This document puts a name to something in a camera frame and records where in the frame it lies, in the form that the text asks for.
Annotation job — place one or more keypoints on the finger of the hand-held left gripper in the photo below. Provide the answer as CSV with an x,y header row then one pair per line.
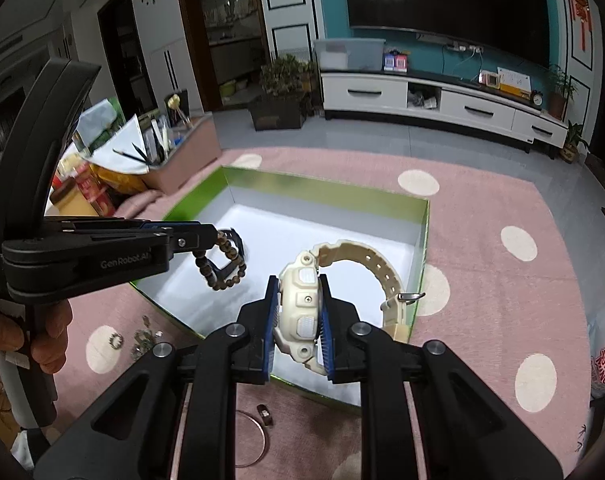
x,y
177,226
195,241

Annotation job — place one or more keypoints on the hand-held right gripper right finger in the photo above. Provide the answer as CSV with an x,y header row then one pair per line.
x,y
327,340

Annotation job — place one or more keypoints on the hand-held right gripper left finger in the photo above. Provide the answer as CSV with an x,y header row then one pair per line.
x,y
271,330

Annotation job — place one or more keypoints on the cream wrist watch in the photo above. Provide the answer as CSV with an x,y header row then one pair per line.
x,y
302,305

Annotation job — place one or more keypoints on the green cardboard box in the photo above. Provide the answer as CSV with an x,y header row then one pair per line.
x,y
262,195

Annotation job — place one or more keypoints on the person's left hand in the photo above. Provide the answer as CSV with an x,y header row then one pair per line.
x,y
55,330

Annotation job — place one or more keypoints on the pink storage box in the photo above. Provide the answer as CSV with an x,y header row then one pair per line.
x,y
192,160

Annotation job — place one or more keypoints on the pile of snack packets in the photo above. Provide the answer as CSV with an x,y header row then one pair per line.
x,y
82,185

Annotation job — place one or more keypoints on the white paper bag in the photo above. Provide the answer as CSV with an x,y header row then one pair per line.
x,y
117,135

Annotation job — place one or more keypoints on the silver bangle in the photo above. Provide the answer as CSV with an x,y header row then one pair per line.
x,y
268,440

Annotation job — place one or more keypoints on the gold flower ornament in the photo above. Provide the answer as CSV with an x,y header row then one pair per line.
x,y
172,101

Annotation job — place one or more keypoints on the green basin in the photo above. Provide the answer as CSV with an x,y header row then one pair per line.
x,y
227,91

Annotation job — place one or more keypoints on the white wardrobe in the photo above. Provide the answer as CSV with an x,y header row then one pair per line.
x,y
177,75

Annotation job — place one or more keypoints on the large dark planter with shrubs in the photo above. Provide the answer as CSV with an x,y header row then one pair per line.
x,y
277,110

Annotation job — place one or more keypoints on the pink polka dot rug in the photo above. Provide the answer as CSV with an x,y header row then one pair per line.
x,y
482,200

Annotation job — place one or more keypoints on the white television cabinet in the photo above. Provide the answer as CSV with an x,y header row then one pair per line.
x,y
372,92

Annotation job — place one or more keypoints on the clear plastic storage bin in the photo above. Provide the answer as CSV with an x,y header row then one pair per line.
x,y
347,55

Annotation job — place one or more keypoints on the small blue box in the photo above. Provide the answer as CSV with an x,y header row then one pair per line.
x,y
390,62

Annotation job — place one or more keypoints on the small pink box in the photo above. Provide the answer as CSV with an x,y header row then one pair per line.
x,y
402,62

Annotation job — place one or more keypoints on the small pink gadget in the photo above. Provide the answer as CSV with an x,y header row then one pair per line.
x,y
488,79

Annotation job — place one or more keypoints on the small potted plant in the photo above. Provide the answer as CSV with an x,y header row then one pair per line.
x,y
572,142

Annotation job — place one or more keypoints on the white desk calendar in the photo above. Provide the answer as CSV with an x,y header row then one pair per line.
x,y
512,80

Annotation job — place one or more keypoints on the black alarm clock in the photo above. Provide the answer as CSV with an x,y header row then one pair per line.
x,y
536,98

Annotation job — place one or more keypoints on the white power strip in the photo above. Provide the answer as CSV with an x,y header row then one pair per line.
x,y
462,48

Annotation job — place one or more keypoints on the tall potted plant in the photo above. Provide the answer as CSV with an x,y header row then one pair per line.
x,y
557,95

